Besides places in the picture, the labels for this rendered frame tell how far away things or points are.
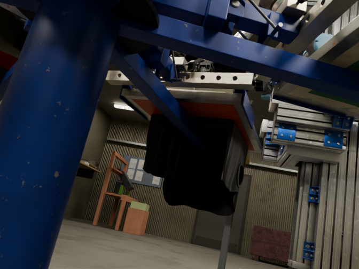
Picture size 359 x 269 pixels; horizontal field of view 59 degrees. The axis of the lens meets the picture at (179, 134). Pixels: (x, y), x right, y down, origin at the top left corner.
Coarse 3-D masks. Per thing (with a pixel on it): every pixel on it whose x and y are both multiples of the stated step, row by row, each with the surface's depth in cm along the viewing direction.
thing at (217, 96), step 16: (128, 96) 154; (144, 96) 149; (176, 96) 143; (192, 96) 141; (208, 96) 138; (224, 96) 135; (240, 96) 133; (144, 112) 172; (240, 112) 143; (256, 144) 185
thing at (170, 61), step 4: (168, 60) 126; (172, 60) 129; (168, 64) 126; (156, 68) 128; (160, 68) 127; (164, 68) 127; (168, 68) 126; (176, 68) 133; (160, 72) 130; (164, 72) 130; (168, 72) 129; (164, 76) 133; (168, 76) 133
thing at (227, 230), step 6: (246, 162) 222; (228, 216) 211; (228, 222) 210; (228, 228) 208; (228, 234) 207; (222, 240) 207; (228, 240) 206; (222, 246) 206; (228, 246) 208; (222, 252) 205; (222, 258) 203; (222, 264) 202
